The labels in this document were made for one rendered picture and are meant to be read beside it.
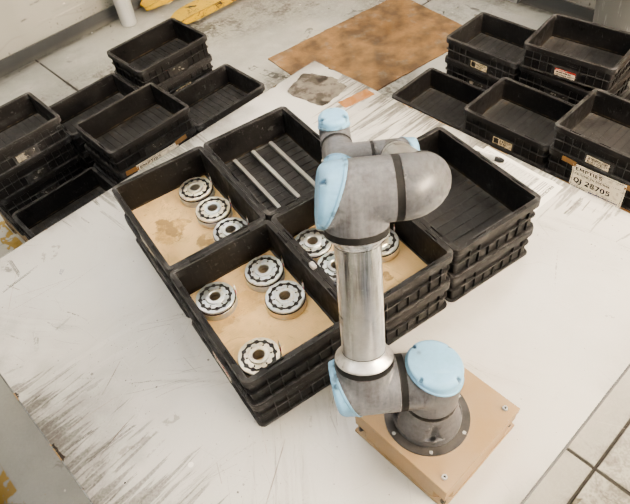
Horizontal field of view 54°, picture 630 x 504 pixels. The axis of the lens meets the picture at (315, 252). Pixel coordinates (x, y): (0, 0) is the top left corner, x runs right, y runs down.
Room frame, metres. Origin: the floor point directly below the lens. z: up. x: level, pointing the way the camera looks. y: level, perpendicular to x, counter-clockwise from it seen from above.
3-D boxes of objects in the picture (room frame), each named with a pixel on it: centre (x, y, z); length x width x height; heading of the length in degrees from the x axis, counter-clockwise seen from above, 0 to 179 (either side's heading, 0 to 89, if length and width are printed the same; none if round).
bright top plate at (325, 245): (1.11, 0.00, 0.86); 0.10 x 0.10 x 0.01
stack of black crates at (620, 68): (2.26, -1.26, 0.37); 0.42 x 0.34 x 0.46; 38
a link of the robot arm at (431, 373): (0.60, -0.19, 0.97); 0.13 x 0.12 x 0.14; 88
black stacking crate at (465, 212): (1.19, -0.38, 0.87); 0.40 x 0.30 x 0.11; 28
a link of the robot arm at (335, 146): (1.09, -0.10, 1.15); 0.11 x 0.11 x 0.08; 88
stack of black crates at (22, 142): (2.28, 1.24, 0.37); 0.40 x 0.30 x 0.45; 128
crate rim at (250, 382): (0.91, 0.15, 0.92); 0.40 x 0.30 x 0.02; 28
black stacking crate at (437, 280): (1.05, -0.12, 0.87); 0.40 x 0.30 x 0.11; 28
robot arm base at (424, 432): (0.60, -0.19, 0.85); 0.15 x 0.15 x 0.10
